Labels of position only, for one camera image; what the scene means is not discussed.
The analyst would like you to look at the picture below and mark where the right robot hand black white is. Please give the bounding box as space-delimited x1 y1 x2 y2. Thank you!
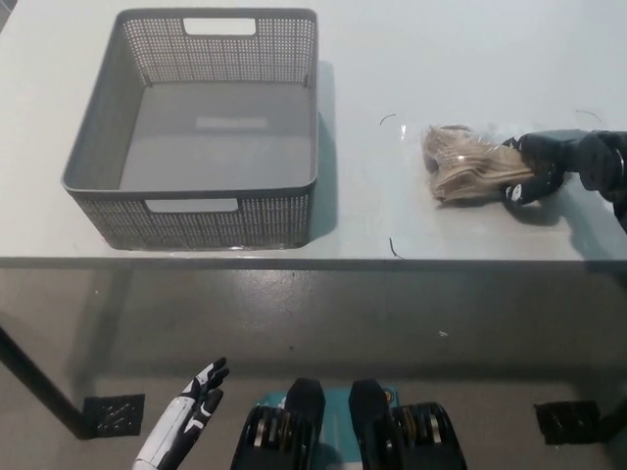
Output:
501 128 595 210

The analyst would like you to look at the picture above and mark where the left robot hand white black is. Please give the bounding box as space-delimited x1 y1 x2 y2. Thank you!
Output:
133 356 231 470

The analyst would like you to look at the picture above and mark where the clear bag of wooden cutlery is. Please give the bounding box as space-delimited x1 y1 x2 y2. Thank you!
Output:
421 122 538 207

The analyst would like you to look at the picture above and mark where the black table foot plate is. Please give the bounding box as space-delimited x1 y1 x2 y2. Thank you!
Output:
533 399 603 446
81 393 146 438

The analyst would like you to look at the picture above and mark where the black metal table leg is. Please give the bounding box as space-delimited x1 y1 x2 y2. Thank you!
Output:
598 385 627 433
0 323 95 441

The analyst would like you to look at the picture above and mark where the black robot body teal top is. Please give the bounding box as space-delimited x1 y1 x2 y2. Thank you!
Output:
229 376 462 470

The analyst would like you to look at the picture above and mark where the grey perforated plastic basket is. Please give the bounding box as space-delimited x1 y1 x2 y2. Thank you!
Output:
59 7 320 252

